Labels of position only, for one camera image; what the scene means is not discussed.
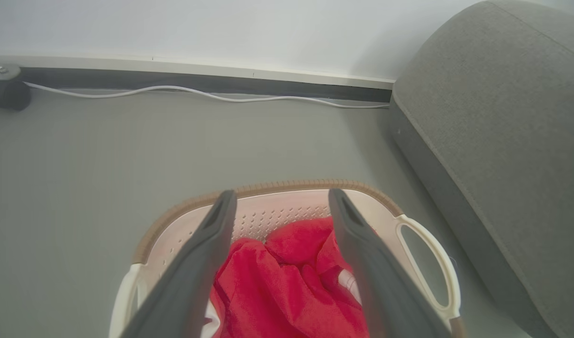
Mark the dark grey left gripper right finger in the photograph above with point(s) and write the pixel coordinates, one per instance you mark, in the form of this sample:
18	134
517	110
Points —
385	286

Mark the red cloth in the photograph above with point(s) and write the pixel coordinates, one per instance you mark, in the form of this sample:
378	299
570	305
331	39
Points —
286	277

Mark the white laundry basket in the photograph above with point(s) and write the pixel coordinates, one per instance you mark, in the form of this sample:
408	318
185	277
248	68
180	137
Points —
277	211

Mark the black caster wheel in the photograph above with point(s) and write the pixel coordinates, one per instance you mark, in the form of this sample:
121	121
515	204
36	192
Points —
7	94

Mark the grey fabric sofa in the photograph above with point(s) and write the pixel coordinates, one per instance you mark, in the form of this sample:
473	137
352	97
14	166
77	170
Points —
502	150

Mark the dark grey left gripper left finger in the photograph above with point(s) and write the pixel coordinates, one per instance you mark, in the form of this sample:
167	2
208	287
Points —
188	281

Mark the white and dark baseboard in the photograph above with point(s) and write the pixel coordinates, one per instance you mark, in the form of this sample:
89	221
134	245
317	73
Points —
197	77

